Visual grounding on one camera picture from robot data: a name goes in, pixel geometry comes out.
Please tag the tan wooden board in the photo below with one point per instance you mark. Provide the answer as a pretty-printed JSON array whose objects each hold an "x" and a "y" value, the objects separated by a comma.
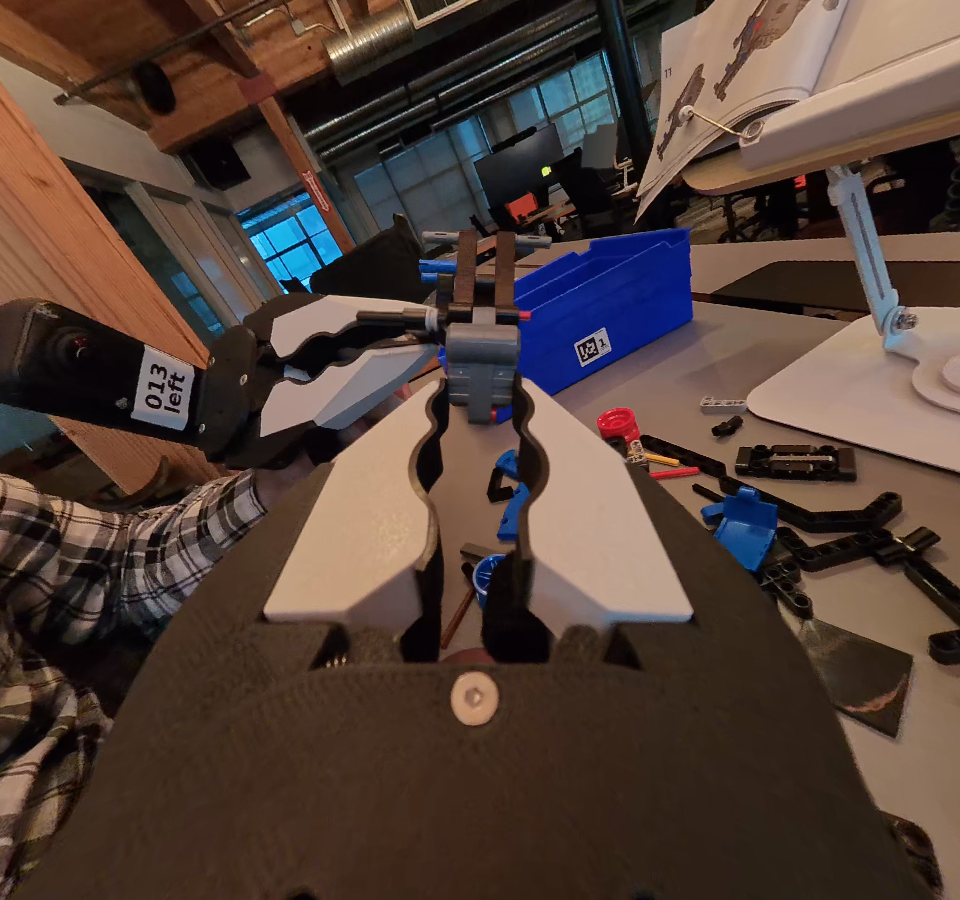
[{"x": 720, "y": 177}]

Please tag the tall black chair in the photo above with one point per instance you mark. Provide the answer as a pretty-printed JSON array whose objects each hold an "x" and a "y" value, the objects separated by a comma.
[{"x": 592, "y": 188}]

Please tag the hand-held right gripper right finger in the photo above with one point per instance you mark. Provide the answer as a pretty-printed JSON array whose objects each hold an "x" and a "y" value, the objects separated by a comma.
[{"x": 607, "y": 540}]

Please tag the slanted wooden post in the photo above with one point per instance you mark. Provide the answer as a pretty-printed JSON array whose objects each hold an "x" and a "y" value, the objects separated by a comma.
[{"x": 300, "y": 158}]

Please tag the black metal pole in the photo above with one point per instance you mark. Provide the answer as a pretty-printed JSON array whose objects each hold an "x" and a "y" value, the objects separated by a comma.
[{"x": 619, "y": 45}]

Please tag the black toy connector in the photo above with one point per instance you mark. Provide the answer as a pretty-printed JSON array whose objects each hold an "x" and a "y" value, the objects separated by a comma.
[{"x": 945, "y": 645}]

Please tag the grey desk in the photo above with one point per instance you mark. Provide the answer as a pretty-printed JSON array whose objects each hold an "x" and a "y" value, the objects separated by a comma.
[{"x": 750, "y": 390}]

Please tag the red box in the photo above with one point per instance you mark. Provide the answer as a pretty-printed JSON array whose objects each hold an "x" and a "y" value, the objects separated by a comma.
[{"x": 521, "y": 207}]

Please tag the black flat toy panel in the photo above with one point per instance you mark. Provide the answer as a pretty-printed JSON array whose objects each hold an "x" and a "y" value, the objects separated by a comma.
[{"x": 855, "y": 675}]

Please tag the instruction booklet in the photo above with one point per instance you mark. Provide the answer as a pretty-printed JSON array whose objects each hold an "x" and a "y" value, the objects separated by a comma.
[{"x": 787, "y": 38}]

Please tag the blue curved toy panel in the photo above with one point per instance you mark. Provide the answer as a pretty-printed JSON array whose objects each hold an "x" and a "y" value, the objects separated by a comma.
[{"x": 508, "y": 463}]

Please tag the red toy wheel hub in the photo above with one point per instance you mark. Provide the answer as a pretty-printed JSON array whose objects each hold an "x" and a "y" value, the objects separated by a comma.
[{"x": 619, "y": 424}]

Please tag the silver ventilation duct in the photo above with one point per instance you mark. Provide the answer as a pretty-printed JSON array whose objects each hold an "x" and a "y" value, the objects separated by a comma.
[{"x": 450, "y": 15}]

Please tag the person's left hand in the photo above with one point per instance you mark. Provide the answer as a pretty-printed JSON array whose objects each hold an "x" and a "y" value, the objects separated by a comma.
[{"x": 292, "y": 476}]

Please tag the black monitor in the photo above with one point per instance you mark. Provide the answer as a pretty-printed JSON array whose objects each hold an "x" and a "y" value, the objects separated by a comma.
[{"x": 517, "y": 169}]

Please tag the small black toy pin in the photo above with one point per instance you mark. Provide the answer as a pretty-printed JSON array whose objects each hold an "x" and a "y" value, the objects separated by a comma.
[{"x": 727, "y": 426}]

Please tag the white book stand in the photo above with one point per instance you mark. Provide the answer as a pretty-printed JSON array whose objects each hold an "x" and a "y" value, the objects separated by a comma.
[{"x": 847, "y": 390}]

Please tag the black toy frame piece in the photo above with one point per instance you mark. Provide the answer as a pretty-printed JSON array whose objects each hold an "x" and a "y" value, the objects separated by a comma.
[{"x": 795, "y": 461}]

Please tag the person's left forearm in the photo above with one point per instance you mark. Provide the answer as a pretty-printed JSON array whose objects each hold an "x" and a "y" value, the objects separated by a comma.
[{"x": 150, "y": 540}]

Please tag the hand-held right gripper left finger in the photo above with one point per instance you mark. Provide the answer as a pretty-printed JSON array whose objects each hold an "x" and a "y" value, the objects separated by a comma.
[{"x": 352, "y": 540}]

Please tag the black chair armrest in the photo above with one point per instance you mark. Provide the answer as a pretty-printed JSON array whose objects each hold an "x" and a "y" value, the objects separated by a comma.
[{"x": 135, "y": 484}]

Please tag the yellow toy axle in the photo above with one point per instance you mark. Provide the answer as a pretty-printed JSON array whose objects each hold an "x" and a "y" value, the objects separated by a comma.
[{"x": 660, "y": 458}]

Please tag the blue storage bin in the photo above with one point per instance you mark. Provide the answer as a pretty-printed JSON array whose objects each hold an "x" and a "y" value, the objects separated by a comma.
[{"x": 615, "y": 315}]

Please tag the person's plaid shirt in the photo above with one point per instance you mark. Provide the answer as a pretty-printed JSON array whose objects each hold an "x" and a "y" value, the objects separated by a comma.
[{"x": 45, "y": 727}]

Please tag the blue toy wheel hub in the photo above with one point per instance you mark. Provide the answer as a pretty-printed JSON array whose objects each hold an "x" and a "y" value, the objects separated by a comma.
[{"x": 487, "y": 578}]

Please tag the black L-shaped toy beam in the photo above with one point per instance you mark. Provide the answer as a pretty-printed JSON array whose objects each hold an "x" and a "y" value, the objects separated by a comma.
[{"x": 499, "y": 488}]

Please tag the black ceiling lamp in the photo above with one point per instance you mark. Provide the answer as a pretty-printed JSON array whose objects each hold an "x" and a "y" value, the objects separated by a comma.
[{"x": 154, "y": 87}]

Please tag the red toy axle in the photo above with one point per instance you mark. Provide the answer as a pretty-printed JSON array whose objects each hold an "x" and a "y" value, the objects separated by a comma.
[{"x": 675, "y": 473}]

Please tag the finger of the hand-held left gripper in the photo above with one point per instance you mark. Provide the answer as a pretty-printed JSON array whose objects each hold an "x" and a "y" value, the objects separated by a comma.
[
  {"x": 345, "y": 398},
  {"x": 307, "y": 326}
]

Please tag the short black holed toy beam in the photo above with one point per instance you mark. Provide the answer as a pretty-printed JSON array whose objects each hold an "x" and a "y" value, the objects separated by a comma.
[{"x": 476, "y": 549}]

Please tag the brown toy axle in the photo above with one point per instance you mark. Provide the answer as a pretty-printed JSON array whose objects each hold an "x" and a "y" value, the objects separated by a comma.
[{"x": 457, "y": 615}]

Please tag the toy brick motor assembly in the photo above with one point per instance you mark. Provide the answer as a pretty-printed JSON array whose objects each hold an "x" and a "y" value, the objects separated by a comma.
[{"x": 484, "y": 360}]

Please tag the white toy connector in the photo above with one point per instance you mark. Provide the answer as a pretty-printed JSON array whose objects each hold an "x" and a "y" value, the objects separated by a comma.
[{"x": 637, "y": 452}]

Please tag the black wall speaker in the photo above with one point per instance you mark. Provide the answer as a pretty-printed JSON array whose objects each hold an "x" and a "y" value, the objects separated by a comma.
[{"x": 217, "y": 162}]

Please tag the light grey angled toy beam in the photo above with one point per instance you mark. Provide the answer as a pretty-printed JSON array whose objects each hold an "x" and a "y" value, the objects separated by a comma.
[{"x": 724, "y": 404}]

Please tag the thin black toy axle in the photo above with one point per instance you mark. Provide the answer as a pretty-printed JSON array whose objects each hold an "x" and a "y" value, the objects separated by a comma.
[{"x": 709, "y": 495}]

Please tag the long black toy beam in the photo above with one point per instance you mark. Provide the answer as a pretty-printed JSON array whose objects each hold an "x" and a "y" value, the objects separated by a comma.
[
  {"x": 937, "y": 593},
  {"x": 690, "y": 454}
]

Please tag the small blue toy brick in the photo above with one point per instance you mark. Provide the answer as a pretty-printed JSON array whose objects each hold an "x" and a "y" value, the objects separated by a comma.
[{"x": 514, "y": 514}]

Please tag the black angled toy beam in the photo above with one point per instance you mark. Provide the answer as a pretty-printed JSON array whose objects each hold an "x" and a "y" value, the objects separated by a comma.
[
  {"x": 825, "y": 514},
  {"x": 847, "y": 551}
]

